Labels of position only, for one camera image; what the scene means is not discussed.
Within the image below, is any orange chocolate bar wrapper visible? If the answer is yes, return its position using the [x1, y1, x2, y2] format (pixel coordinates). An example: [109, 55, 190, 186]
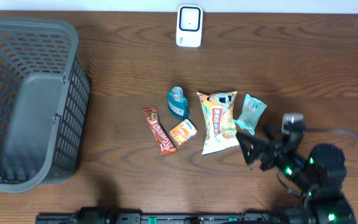
[142, 106, 177, 155]

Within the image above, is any orange tissue pack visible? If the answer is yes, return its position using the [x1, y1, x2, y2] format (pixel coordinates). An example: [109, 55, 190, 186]
[170, 119, 198, 146]

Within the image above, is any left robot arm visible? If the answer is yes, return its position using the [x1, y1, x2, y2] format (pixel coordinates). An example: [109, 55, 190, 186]
[76, 207, 111, 224]

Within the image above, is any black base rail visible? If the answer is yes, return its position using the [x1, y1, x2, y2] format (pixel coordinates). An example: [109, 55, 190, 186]
[35, 213, 271, 224]

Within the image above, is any teal wet wipes pack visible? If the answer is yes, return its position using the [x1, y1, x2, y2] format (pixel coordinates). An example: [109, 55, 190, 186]
[234, 93, 267, 135]

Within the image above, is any grey plastic mesh basket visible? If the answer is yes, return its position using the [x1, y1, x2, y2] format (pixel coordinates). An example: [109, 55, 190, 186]
[0, 17, 90, 193]

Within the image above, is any white barcode scanner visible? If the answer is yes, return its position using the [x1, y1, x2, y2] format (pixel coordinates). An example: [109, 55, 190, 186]
[176, 4, 204, 48]

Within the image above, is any yellow snack chip bag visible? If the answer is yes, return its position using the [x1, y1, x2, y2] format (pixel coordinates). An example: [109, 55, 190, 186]
[197, 91, 239, 156]

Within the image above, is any blue mouthwash bottle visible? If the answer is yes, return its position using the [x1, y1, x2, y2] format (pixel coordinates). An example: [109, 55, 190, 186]
[167, 86, 189, 120]

